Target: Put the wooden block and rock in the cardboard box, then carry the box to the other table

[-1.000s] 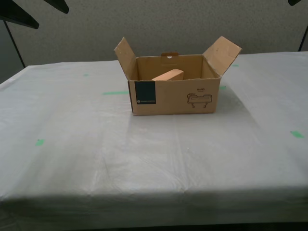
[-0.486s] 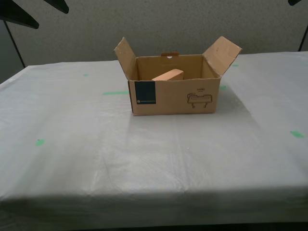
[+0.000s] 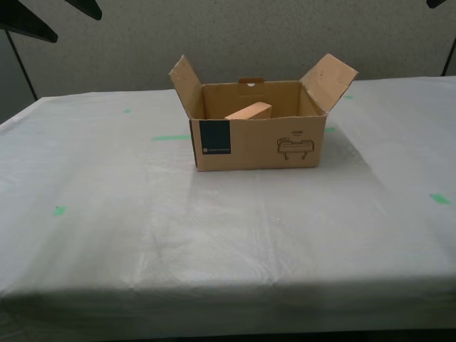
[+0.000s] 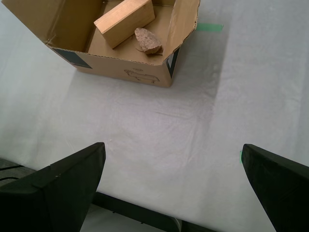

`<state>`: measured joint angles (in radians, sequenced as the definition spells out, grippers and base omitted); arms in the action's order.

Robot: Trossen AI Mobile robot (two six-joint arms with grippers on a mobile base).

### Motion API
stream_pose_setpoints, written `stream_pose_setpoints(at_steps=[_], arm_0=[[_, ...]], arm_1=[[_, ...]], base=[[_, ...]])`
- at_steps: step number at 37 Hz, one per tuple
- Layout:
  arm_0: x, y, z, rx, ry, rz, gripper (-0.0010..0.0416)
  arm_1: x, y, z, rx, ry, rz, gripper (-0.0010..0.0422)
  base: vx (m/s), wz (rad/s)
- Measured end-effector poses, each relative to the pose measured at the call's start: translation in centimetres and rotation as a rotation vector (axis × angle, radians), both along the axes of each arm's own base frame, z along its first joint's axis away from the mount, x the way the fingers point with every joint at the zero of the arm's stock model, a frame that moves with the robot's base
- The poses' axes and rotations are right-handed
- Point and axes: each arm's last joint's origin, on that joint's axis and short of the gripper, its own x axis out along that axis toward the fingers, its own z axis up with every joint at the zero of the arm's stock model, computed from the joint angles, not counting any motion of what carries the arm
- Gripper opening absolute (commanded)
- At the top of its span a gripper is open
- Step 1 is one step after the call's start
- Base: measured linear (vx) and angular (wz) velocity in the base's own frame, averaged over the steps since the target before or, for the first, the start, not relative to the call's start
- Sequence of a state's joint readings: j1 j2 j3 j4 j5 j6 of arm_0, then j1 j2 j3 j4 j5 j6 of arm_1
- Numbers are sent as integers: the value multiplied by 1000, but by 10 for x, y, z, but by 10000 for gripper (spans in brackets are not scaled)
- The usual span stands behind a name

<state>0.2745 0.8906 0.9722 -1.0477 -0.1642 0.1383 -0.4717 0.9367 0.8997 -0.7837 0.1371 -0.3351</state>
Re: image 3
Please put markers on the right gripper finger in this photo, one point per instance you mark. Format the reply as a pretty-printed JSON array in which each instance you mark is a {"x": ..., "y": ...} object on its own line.
[{"x": 434, "y": 3}]

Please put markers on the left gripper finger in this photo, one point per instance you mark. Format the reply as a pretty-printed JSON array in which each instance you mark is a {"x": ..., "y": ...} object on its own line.
[
  {"x": 28, "y": 21},
  {"x": 89, "y": 7}
]

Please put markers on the light wooden block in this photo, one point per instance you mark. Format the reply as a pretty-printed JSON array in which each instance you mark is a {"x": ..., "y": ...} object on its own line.
[{"x": 249, "y": 111}]

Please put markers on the brown cardboard box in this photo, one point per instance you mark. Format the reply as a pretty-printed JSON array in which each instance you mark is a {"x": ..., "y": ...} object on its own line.
[{"x": 263, "y": 146}]

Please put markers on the dark grey partition panel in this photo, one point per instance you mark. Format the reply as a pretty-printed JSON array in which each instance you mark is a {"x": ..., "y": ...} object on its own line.
[{"x": 12, "y": 78}]

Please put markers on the long green tape strip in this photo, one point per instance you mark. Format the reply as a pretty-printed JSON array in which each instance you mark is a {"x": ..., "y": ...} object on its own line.
[{"x": 171, "y": 137}]

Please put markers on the grey fabric office partition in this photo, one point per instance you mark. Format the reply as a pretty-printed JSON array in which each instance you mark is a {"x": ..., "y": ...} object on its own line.
[{"x": 249, "y": 35}]

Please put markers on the green tape mark black dot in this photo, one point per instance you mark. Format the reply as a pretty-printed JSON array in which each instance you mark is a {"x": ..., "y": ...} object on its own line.
[{"x": 58, "y": 211}]

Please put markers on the slanted green tape mark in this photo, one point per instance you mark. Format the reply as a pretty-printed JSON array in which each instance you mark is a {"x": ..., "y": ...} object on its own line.
[{"x": 440, "y": 199}]

